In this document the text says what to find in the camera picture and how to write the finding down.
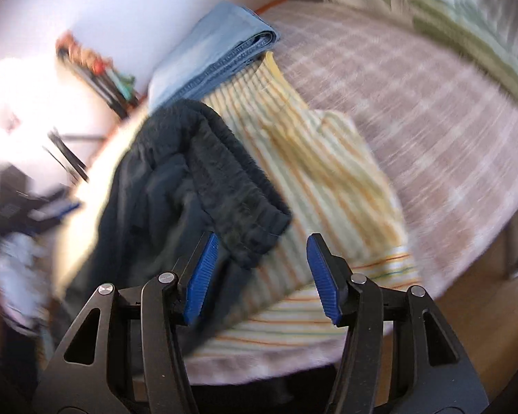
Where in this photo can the yellow striped towel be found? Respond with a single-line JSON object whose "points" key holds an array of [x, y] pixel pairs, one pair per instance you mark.
{"points": [[328, 172]]}

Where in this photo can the folded blue jeans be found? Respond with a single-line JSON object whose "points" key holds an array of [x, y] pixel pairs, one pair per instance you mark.
{"points": [[207, 51]]}

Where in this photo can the pink checked bed sheet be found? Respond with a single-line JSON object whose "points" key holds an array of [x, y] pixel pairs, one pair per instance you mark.
{"points": [[414, 116]]}

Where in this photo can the dark pants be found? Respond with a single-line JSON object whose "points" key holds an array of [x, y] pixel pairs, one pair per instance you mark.
{"points": [[155, 189]]}

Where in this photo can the dark furniture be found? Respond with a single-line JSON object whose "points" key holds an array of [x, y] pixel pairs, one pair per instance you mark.
{"points": [[21, 207]]}

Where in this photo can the white cloth pile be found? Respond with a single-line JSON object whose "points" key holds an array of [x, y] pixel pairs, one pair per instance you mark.
{"points": [[17, 276]]}

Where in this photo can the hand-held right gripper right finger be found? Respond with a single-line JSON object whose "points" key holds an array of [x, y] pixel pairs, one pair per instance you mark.
{"points": [[323, 278]]}

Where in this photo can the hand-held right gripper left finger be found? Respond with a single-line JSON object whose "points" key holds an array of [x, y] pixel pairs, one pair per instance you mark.
{"points": [[200, 278]]}

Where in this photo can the colourful wall ornament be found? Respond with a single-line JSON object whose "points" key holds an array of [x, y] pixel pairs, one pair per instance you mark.
{"points": [[99, 69]]}

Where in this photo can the dark thin rods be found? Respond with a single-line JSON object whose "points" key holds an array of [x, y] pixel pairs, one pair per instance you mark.
{"points": [[67, 155]]}

